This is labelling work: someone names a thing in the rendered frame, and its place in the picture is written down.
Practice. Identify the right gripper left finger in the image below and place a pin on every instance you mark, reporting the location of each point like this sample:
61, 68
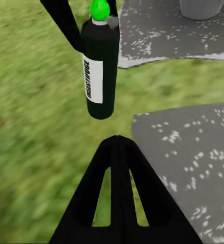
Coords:
75, 226

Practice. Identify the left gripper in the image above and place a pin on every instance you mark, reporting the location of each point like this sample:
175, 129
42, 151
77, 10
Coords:
62, 15

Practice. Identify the insectifuge atomizer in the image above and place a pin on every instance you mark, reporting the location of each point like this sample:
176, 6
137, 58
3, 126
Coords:
101, 37

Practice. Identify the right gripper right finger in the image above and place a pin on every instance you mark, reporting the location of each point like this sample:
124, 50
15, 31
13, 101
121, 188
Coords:
167, 223

